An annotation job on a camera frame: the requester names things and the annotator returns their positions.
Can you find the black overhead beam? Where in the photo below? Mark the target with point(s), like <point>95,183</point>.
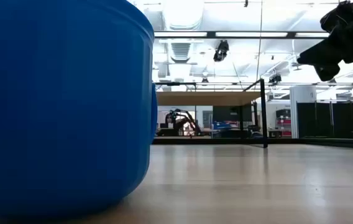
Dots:
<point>241,34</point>

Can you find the black overhead camera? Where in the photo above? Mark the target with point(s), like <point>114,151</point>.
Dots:
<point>221,51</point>

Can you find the wooden shelf with black frame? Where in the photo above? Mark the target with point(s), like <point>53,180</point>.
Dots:
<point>207,98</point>

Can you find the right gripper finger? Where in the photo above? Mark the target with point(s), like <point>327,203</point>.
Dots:
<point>319,56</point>
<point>328,72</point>

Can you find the silver ceiling air duct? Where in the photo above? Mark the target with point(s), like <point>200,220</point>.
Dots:
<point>182,14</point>

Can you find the black background monitor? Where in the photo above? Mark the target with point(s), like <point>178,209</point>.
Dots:
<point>231,113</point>

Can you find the white column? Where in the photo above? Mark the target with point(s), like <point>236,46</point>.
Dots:
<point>302,93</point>

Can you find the dark blue plastic mug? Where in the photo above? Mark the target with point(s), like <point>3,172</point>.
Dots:
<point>61,109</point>

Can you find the black aluminium table frame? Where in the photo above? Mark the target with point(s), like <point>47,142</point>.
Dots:
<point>319,142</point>

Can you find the red storage rack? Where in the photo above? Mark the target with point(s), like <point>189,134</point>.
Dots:
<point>284,123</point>

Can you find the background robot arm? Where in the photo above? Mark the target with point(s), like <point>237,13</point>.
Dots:
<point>181,121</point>

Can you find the black partition panels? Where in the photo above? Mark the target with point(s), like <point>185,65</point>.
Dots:
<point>335,119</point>

